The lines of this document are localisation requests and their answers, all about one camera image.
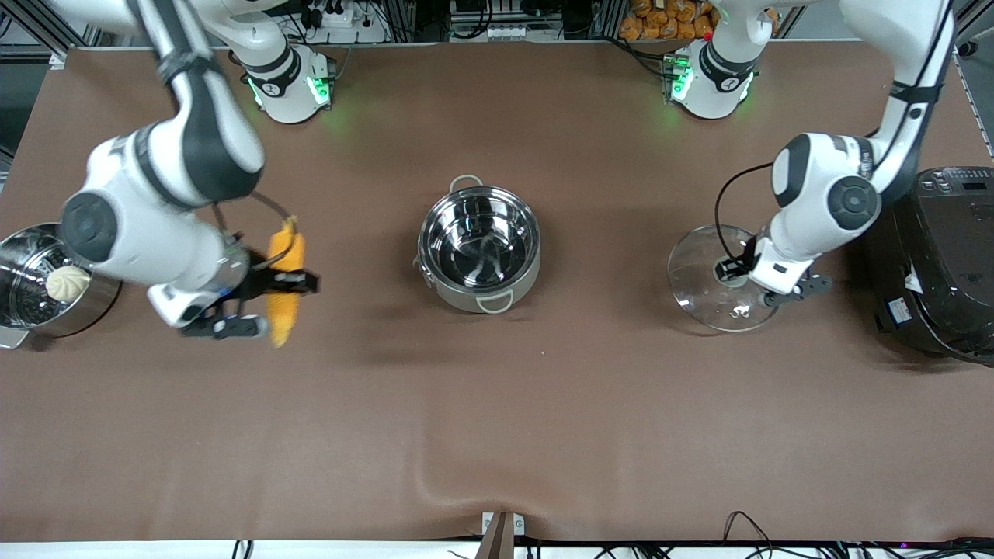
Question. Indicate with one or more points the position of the glass pot lid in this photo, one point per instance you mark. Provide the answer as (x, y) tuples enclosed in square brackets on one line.
[(699, 279)]

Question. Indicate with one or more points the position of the yellow corn cob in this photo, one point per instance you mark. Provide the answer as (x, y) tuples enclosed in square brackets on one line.
[(283, 322)]

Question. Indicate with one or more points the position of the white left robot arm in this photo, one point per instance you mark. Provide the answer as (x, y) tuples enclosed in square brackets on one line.
[(823, 194)]

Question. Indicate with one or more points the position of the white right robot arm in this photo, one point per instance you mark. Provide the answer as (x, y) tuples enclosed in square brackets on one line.
[(194, 147)]

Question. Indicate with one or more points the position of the steel steamer pot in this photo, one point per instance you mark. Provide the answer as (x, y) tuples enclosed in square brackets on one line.
[(101, 299)]

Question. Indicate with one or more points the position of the white steamed bun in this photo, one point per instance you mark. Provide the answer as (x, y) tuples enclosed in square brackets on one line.
[(68, 283)]

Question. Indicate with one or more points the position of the black rice cooker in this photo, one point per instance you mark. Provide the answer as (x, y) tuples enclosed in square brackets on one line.
[(940, 272)]

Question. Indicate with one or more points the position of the brown table mat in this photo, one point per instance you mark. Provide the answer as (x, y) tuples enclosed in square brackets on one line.
[(497, 411)]

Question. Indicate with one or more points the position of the bag of orange snacks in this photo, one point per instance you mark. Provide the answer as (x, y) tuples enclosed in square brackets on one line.
[(660, 19)]

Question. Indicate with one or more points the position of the white power strip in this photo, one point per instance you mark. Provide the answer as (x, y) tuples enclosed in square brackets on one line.
[(335, 15), (497, 32)]

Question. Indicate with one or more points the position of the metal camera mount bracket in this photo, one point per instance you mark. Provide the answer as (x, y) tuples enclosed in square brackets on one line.
[(501, 532)]

